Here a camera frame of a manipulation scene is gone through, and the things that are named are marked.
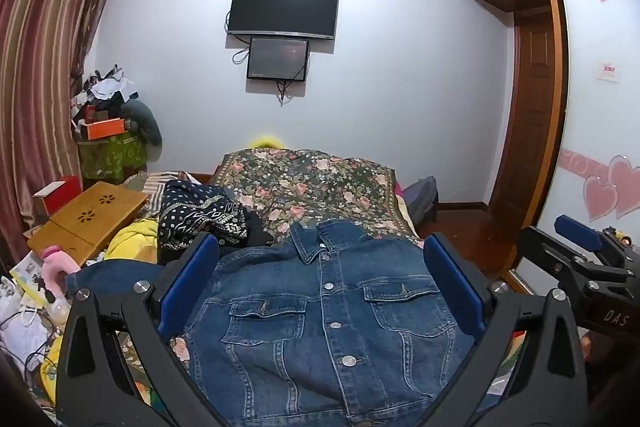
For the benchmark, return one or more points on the red striped curtain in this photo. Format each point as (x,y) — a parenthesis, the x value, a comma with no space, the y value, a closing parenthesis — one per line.
(40,57)

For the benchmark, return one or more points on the dark floral blanket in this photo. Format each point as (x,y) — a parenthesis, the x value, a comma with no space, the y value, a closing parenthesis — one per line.
(310,187)

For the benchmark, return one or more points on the striped bedsheet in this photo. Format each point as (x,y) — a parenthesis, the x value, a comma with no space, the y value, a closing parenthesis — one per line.
(150,189)

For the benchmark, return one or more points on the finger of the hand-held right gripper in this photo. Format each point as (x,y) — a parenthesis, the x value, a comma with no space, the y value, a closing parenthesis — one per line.
(580,232)
(540,247)

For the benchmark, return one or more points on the blue denim jacket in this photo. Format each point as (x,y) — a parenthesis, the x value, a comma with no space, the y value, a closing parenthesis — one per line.
(300,332)

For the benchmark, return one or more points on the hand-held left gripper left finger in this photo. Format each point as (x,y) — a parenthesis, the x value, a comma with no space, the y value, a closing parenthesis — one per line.
(187,279)

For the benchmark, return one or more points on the paper notice sticker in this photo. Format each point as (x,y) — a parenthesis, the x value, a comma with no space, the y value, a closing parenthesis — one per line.
(607,72)

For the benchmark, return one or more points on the white heart-print wardrobe door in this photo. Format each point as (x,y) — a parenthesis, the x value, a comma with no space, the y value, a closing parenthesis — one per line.
(600,132)

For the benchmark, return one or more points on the yellow round object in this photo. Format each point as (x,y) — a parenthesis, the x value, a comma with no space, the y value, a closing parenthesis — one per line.
(265,142)

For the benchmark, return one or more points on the green patterned cloth stand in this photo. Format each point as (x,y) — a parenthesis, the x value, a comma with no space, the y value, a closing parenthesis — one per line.
(112,157)

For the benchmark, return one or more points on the purple bag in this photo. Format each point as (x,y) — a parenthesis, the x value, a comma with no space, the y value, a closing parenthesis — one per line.
(422,199)

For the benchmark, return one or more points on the pile of mixed clothes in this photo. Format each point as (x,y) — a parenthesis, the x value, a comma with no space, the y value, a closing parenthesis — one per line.
(107,89)

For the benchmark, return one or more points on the small black wall monitor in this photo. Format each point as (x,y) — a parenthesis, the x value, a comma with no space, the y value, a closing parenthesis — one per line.
(277,59)

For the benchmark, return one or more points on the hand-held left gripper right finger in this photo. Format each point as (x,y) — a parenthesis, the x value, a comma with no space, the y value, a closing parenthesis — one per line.
(452,287)

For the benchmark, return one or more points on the orange box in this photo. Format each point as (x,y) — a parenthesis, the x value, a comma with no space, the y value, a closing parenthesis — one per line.
(102,129)

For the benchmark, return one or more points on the red box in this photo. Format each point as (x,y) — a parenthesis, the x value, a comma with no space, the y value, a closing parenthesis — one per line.
(57,197)

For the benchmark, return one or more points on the white plastic bag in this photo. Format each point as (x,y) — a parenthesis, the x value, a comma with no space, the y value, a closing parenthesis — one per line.
(20,322)

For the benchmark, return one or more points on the navy patterned sweater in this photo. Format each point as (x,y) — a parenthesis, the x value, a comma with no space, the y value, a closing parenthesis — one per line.
(200,212)

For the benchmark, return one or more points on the wooden folding bed table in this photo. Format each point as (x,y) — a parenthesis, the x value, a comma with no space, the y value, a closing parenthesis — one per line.
(87,219)

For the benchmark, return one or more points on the yellow cloth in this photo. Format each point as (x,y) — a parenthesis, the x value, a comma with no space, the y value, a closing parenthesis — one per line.
(132,239)

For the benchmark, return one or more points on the printed paper booklet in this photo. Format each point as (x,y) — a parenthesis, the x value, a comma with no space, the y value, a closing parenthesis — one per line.
(27,272)

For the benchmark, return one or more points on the large black wall television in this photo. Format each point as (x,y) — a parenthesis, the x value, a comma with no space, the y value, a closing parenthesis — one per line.
(282,9)

